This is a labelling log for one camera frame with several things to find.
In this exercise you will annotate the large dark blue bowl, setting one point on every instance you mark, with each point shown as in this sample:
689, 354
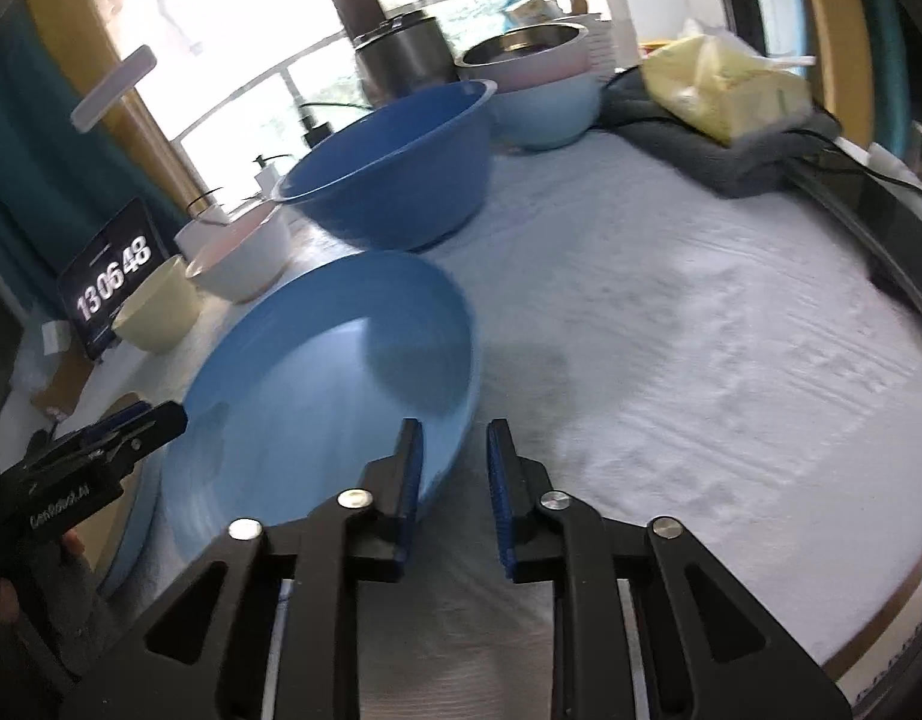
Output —
393, 172

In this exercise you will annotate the person's left hand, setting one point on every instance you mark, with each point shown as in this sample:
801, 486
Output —
74, 541

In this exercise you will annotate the teal curtain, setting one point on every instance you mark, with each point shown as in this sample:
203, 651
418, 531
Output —
26, 165

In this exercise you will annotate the yellow curtain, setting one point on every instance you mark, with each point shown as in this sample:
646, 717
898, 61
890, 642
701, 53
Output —
63, 22

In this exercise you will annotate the grey folded cloth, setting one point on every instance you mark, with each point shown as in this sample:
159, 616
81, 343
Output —
701, 154

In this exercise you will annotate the stainless steel bowl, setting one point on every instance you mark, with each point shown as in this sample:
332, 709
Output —
521, 41

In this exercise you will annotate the light blue plate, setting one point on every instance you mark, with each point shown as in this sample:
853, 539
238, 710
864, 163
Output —
131, 540
318, 405

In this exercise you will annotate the brown cardboard box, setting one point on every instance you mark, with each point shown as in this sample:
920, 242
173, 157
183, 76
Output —
59, 390

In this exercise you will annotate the white textured tablecloth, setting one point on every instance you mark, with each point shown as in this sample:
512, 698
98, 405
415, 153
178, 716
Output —
656, 360

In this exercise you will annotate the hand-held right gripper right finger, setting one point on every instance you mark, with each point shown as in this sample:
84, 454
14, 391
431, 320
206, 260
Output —
498, 495

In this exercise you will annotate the person's left forearm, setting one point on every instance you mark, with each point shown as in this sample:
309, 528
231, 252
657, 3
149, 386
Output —
78, 615

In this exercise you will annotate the black tablet showing clock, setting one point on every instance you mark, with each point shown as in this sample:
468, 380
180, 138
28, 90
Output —
108, 277

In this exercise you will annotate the white charging dock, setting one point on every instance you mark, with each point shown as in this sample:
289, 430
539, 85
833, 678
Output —
112, 86

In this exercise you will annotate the white bowl with pink inside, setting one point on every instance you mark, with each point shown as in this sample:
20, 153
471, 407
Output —
243, 259

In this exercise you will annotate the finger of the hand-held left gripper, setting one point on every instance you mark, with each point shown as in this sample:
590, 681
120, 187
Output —
157, 424
119, 416

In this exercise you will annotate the black glossy board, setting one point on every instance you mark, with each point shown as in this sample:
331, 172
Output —
873, 240

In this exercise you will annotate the light blue bowl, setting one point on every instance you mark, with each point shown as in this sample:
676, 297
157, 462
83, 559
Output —
551, 116

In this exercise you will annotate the stainless steel cup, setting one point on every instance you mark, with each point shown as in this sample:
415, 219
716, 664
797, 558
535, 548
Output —
404, 56

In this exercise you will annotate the pale yellow plastic bag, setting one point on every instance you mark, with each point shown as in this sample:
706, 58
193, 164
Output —
731, 86

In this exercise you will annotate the stack of white plates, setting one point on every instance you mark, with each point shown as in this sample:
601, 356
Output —
599, 49

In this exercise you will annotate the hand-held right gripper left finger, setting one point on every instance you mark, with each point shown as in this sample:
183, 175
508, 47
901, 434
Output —
410, 472

